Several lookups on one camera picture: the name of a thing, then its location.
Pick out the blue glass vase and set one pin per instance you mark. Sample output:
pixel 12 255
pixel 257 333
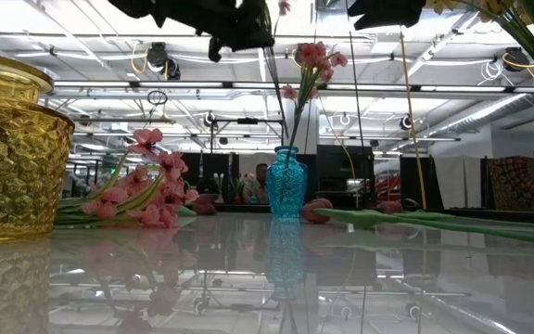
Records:
pixel 286 185

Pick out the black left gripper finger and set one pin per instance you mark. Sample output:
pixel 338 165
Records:
pixel 211 18

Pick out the purple artificial tulip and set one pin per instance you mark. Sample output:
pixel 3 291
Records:
pixel 390 207
pixel 204 206
pixel 315 211

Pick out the white curtain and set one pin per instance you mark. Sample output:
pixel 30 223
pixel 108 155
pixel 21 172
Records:
pixel 457 178

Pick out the amber textured glass vase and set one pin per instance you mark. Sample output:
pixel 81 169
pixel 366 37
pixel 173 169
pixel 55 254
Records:
pixel 16 162

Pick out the silver ventilation duct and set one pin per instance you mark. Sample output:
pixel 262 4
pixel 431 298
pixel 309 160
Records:
pixel 480 115

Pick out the black partition panel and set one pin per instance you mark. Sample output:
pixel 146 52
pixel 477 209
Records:
pixel 429 181
pixel 211 167
pixel 341 171

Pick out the round black ceiling lamp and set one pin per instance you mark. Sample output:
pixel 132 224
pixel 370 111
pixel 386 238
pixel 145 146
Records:
pixel 209 119
pixel 406 123

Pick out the black overhead stand frame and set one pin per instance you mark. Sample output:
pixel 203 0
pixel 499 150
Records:
pixel 247 121

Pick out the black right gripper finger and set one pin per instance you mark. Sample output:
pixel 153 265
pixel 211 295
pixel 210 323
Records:
pixel 387 11

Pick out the white square column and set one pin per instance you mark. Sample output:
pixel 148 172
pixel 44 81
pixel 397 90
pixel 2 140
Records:
pixel 312 127

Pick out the person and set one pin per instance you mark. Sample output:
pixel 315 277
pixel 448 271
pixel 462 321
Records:
pixel 261 174

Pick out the long linear ceiling light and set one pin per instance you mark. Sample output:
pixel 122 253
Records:
pixel 179 85

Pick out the red patterned tapestry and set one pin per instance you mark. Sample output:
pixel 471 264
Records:
pixel 517 181

